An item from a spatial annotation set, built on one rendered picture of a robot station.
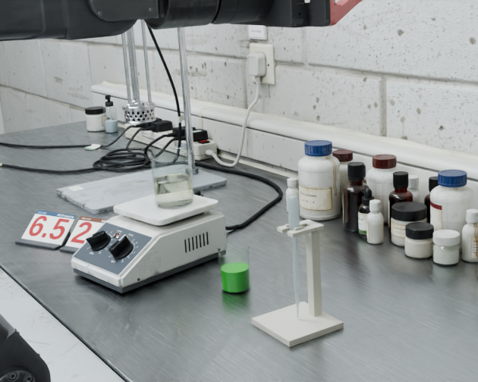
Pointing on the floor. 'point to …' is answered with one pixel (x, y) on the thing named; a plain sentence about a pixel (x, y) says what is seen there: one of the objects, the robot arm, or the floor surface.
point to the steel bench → (431, 289)
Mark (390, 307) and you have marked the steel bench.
